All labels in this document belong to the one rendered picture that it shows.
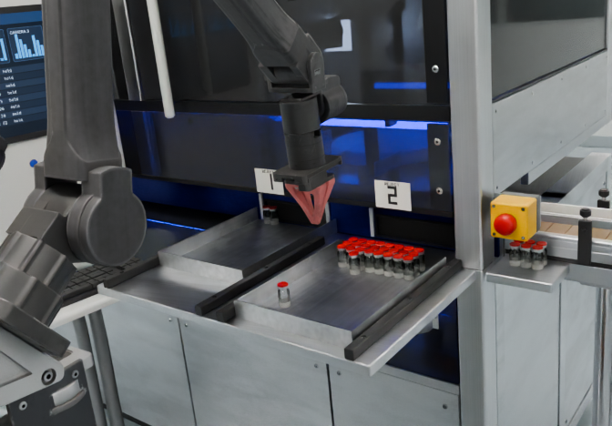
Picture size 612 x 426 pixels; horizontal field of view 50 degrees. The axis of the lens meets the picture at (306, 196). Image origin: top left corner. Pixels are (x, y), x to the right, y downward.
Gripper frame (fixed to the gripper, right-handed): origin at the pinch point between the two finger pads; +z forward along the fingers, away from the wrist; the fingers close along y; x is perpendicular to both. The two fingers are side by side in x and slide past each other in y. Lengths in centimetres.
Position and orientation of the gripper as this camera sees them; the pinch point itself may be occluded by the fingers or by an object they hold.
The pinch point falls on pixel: (314, 218)
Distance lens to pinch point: 105.7
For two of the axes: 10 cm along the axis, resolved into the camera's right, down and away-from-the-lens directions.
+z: 1.4, 9.3, 3.3
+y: 5.8, -3.5, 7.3
